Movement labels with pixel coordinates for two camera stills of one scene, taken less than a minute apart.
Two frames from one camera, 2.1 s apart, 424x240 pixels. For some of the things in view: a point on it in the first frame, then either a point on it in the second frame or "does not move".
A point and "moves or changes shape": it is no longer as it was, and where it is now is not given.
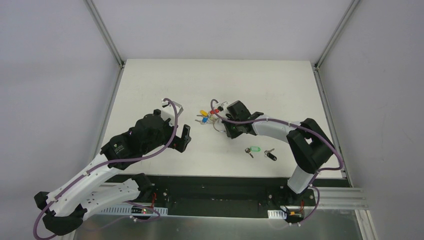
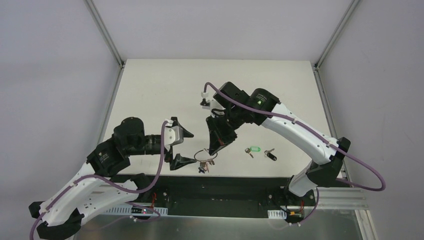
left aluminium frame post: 91,6 does not move
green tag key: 252,148 does not move
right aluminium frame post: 351,6 does not move
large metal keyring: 212,119 moves or changes shape
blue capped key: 204,120 → 201,170
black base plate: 234,196 does not move
